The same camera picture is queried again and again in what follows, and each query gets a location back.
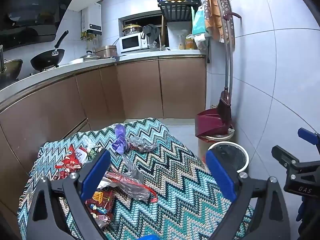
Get teal plastic bag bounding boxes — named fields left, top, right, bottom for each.
left=192, top=5, right=209, bottom=37

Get lidded steel pot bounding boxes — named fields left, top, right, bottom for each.
left=122, top=24, right=144, bottom=36

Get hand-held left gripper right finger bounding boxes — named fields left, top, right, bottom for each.
left=205, top=150, right=294, bottom=240

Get grey bin liner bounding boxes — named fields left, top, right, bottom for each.
left=212, top=144, right=247, bottom=173

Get long clear plastic bag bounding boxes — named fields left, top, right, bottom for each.
left=121, top=154, right=145, bottom=183

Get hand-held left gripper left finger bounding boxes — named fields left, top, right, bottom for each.
left=26, top=149, right=112, bottom=240

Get maroon dustpan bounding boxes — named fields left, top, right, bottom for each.
left=197, top=127, right=235, bottom=161
left=195, top=12, right=242, bottom=138

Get red figured snack packet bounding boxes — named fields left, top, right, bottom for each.
left=84, top=189, right=115, bottom=230

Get orange jar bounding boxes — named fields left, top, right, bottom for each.
left=185, top=35, right=196, bottom=50

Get red snack wrapper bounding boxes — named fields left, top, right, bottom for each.
left=55, top=144, right=84, bottom=170

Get white red snack packet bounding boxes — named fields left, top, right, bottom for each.
left=74, top=147, right=88, bottom=162

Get clear spray bottle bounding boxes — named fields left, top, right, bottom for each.
left=178, top=29, right=188, bottom=50

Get zigzag knitted blanket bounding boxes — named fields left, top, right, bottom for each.
left=17, top=117, right=253, bottom=240

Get dark grey cloth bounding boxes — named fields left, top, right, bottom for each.
left=142, top=24, right=161, bottom=44

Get white water heater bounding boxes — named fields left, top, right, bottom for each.
left=81, top=2, right=104, bottom=36

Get rose rice cooker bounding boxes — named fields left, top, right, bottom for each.
left=95, top=45, right=118, bottom=59

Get green wrapper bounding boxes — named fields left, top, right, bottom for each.
left=87, top=147, right=102, bottom=161

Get white microwave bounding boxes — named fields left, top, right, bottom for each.
left=118, top=32, right=149, bottom=54

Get black storage rack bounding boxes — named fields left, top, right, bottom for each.
left=156, top=0, right=203, bottom=23

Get white plastic bag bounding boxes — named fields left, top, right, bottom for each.
left=194, top=34, right=208, bottom=51

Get maroon broom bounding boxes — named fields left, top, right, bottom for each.
left=211, top=0, right=234, bottom=127

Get brass pipe valves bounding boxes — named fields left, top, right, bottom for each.
left=80, top=30, right=97, bottom=42

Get white plastic wrapper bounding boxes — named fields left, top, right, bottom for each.
left=81, top=135, right=97, bottom=153

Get purple plastic bag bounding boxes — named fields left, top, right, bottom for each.
left=112, top=124, right=130, bottom=155

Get clear red striped plastic bag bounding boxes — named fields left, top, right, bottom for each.
left=99, top=171, right=158, bottom=203

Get glass pot lid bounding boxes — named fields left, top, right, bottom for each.
left=81, top=50, right=101, bottom=62

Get black wok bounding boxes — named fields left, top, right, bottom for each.
left=30, top=30, right=69, bottom=72

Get black range hood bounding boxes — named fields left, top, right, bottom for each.
left=0, top=0, right=78, bottom=52

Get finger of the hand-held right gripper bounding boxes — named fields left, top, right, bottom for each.
left=271, top=145, right=320, bottom=172
left=297, top=127, right=320, bottom=146

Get brown patterned apron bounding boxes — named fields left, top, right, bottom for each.
left=201, top=0, right=236, bottom=52

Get white trash bin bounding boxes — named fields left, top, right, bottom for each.
left=205, top=141, right=250, bottom=178

